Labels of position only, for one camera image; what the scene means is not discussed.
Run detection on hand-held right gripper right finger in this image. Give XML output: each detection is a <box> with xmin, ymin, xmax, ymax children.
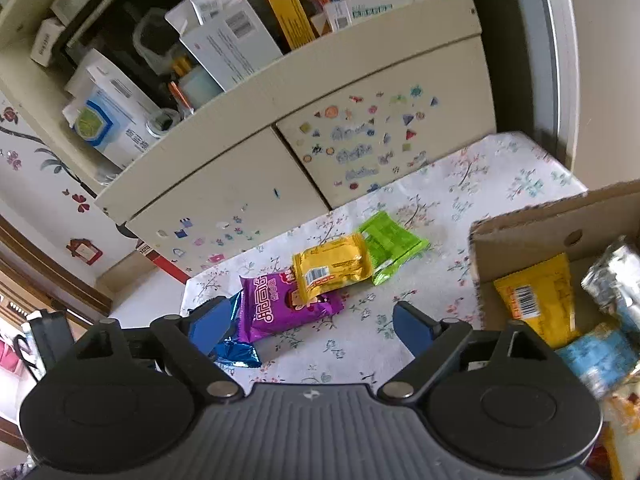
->
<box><xmin>377</xmin><ymin>301</ymin><xmax>566</xmax><ymax>402</ymax></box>

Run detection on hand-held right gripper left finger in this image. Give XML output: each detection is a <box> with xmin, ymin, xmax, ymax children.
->
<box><xmin>70</xmin><ymin>296</ymin><xmax>246</xmax><ymax>402</ymax></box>

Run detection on yellow barcode snack packet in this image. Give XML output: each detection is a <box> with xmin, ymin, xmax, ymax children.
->
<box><xmin>494</xmin><ymin>253</ymin><xmax>584</xmax><ymax>351</ymax></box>

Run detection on brown cardboard box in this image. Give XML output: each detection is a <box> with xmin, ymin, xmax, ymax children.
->
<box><xmin>468</xmin><ymin>178</ymin><xmax>640</xmax><ymax>480</ymax></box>

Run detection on light blue snack packet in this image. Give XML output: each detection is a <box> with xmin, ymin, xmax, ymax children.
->
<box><xmin>556</xmin><ymin>325</ymin><xmax>640</xmax><ymax>401</ymax></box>

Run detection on silver foil snack packet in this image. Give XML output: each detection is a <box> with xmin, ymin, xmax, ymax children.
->
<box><xmin>581</xmin><ymin>236</ymin><xmax>640</xmax><ymax>334</ymax></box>

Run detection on white orange bread packet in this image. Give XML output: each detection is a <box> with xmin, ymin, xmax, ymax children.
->
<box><xmin>597</xmin><ymin>390</ymin><xmax>640</xmax><ymax>480</ymax></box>

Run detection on blue foil snack packet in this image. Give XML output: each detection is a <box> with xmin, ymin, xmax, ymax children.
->
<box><xmin>212</xmin><ymin>292</ymin><xmax>262</xmax><ymax>370</ymax></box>

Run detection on purple snack packet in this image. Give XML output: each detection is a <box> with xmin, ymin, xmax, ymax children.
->
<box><xmin>237</xmin><ymin>270</ymin><xmax>345</xmax><ymax>344</ymax></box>

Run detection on green snack packet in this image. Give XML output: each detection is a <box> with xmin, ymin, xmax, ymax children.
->
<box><xmin>357</xmin><ymin>211</ymin><xmax>431</xmax><ymax>286</ymax></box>

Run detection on floral tablecloth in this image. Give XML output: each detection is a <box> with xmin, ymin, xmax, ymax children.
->
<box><xmin>180</xmin><ymin>132</ymin><xmax>589</xmax><ymax>387</ymax></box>

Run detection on beige shelf cabinet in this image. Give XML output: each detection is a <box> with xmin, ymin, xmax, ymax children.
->
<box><xmin>0</xmin><ymin>0</ymin><xmax>497</xmax><ymax>282</ymax></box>

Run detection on black case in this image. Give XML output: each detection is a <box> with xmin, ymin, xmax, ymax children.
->
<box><xmin>22</xmin><ymin>310</ymin><xmax>77</xmax><ymax>377</ymax></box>

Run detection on round tape roll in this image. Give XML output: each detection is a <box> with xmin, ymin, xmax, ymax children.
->
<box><xmin>145</xmin><ymin>107</ymin><xmax>179</xmax><ymax>139</ymax></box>

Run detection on white box with shield print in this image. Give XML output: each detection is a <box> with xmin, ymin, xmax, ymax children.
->
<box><xmin>62</xmin><ymin>55</ymin><xmax>162</xmax><ymax>169</ymax></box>

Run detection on orange pens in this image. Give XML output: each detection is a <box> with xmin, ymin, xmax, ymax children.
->
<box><xmin>167</xmin><ymin>55</ymin><xmax>197</xmax><ymax>117</ymax></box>

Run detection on light blue cup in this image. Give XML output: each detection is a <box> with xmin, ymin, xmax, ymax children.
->
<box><xmin>177</xmin><ymin>67</ymin><xmax>224</xmax><ymax>109</ymax></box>

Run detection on white barcode box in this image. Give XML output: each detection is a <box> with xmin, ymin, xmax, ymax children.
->
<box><xmin>165</xmin><ymin>0</ymin><xmax>284</xmax><ymax>92</ymax></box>

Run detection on clear plastic bag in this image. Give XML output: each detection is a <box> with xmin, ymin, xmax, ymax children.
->
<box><xmin>132</xmin><ymin>7</ymin><xmax>187</xmax><ymax>74</ymax></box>

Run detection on white medicine box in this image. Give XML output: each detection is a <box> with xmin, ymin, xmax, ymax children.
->
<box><xmin>324</xmin><ymin>0</ymin><xmax>427</xmax><ymax>36</ymax></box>

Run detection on yellow box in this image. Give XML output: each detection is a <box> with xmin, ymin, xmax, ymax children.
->
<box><xmin>259</xmin><ymin>0</ymin><xmax>319</xmax><ymax>52</ymax></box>

